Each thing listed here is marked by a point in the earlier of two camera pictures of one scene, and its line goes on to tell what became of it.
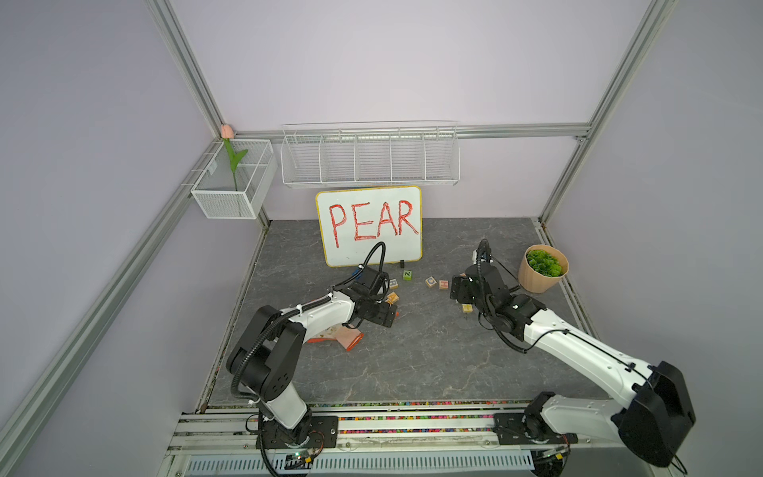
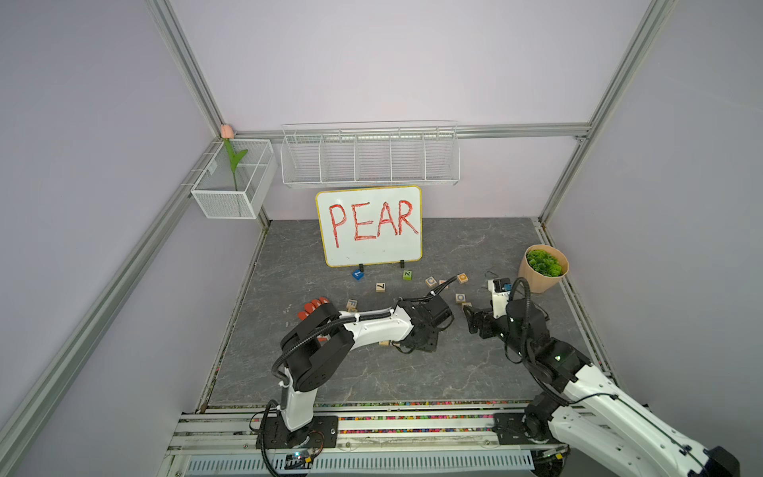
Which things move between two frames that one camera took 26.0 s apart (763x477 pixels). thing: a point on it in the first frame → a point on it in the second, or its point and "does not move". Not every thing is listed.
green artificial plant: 544,262 does not move
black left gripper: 380,318 → 429,347
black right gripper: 459,287 → 486,316
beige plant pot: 541,268 does not move
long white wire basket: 372,153 does not move
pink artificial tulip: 228,134 does not move
